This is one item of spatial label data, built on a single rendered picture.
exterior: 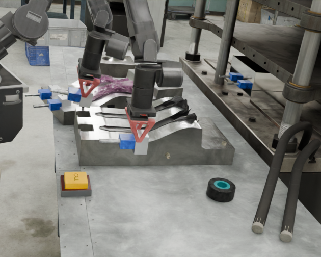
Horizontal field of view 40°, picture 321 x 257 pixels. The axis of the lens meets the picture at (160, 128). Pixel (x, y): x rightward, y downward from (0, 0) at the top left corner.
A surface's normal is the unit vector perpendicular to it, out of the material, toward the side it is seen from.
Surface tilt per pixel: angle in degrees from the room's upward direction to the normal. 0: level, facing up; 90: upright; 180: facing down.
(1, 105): 90
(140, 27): 70
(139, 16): 60
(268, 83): 90
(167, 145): 90
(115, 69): 90
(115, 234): 0
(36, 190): 0
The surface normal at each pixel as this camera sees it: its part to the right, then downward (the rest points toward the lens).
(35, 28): 0.36, 0.07
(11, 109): 0.59, 0.40
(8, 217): 0.12, -0.91
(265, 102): 0.23, 0.42
